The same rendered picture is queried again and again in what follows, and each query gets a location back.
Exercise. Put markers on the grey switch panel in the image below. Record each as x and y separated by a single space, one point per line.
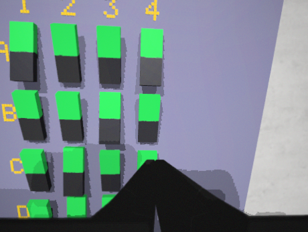
91 89

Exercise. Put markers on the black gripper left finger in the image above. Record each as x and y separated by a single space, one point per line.
131 210

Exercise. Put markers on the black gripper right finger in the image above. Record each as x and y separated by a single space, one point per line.
184 206

